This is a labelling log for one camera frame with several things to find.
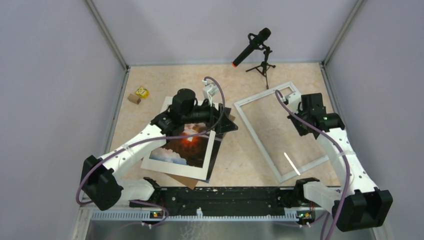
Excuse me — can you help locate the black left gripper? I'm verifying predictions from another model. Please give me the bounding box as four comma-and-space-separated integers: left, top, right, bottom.
182, 96, 238, 134

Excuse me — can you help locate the white picture frame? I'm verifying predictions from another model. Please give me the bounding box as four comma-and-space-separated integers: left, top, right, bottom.
233, 80, 331, 184

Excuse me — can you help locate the clear acrylic glass sheet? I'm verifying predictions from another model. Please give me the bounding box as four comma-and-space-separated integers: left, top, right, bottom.
240, 86, 327, 175

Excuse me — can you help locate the white photo mat board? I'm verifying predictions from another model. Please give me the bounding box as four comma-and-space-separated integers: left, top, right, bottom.
140, 96, 223, 181

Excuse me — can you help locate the sunset landscape photo print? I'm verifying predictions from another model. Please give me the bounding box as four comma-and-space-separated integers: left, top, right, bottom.
149, 133, 225, 183

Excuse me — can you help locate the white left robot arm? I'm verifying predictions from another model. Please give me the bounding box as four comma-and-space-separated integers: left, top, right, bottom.
76, 88, 238, 211

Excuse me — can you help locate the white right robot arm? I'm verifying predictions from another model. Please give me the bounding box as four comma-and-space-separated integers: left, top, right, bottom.
283, 93, 393, 232

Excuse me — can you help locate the yellow toy cube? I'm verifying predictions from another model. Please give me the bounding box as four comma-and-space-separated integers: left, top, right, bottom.
135, 87, 150, 99

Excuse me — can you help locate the black mini tripod stand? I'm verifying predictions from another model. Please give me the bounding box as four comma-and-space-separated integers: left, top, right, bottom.
245, 46, 276, 90

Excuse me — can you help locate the brown cardboard backing board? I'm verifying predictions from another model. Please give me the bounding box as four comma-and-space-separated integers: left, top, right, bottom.
167, 114, 237, 191

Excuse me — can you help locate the small brown cardboard block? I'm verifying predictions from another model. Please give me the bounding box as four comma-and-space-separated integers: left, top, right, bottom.
127, 94, 141, 105

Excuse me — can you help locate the black shotgun microphone orange tip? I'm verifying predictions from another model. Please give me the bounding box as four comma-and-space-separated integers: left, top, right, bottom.
231, 27, 271, 68

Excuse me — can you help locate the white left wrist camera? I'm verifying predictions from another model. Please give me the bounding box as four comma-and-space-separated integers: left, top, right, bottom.
202, 83, 220, 106

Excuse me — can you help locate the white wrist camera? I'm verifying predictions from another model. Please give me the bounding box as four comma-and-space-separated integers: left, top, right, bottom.
202, 83, 220, 106
285, 92, 302, 112

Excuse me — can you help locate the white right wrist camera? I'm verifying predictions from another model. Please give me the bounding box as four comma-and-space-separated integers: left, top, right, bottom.
285, 92, 302, 112

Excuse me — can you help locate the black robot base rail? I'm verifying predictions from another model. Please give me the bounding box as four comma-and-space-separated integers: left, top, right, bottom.
145, 177, 316, 217

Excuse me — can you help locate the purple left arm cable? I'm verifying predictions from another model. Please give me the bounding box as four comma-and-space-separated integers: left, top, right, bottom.
75, 76, 227, 229

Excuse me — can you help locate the white toothed cable channel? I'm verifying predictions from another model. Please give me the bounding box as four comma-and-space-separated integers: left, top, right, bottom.
91, 209, 299, 222

